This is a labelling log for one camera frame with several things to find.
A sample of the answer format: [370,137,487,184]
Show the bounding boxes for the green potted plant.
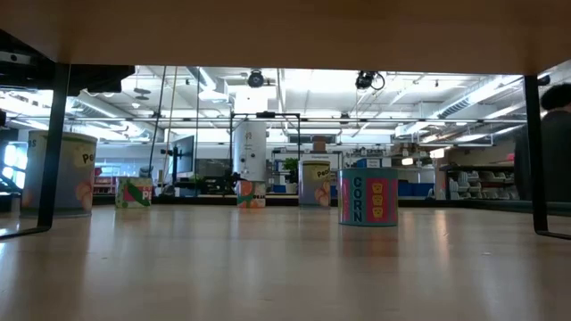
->
[283,157,300,184]

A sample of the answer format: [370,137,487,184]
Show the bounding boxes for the white round column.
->
[232,120,268,183]

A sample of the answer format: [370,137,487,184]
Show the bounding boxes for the thin black upright pole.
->
[194,65,201,197]

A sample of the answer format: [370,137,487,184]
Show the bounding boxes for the black metal table frame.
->
[0,193,571,216]

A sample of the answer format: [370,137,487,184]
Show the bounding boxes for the peach label can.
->
[20,129,99,219]
[297,159,333,209]

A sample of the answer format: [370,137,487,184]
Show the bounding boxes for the dark rack with grey bins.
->
[439,162,521,202]

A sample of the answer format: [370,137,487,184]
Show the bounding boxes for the black rectangular rig frame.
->
[228,111,302,197]

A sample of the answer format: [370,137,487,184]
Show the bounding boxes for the black monitor on stand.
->
[160,135,196,184]

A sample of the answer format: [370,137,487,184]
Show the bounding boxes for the blue storage bins row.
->
[398,180,435,198]

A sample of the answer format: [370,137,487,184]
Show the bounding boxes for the red cart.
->
[93,167,118,195]

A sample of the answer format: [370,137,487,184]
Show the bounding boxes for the black slanted pole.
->
[146,65,168,197]

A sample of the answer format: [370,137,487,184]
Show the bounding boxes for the wooden shelf with black legs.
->
[0,0,571,242]

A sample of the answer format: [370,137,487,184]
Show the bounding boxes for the round black ceiling camera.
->
[246,70,267,89]

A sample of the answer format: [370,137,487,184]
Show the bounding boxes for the orange and white label can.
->
[236,179,268,210]

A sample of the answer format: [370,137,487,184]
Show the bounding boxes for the tan slanted pole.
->
[161,65,178,188]

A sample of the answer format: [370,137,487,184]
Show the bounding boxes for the peas label can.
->
[114,177,153,210]

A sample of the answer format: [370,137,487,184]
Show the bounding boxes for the black ceiling camera with cable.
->
[354,70,385,92]

